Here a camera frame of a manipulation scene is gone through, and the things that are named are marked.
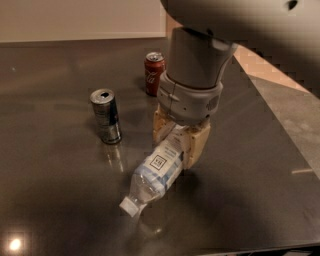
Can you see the red cola can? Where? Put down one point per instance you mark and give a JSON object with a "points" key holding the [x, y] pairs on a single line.
{"points": [[154, 64]]}

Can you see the silver blue energy drink can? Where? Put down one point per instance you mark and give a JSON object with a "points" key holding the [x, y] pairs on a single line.
{"points": [[104, 105]]}

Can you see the clear plastic water bottle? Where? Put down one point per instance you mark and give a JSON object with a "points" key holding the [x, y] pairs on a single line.
{"points": [[155, 175]]}

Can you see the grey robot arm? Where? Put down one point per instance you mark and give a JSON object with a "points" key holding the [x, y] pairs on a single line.
{"points": [[286, 32]]}

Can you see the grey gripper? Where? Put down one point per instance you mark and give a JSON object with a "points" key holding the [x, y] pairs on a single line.
{"points": [[188, 101]]}

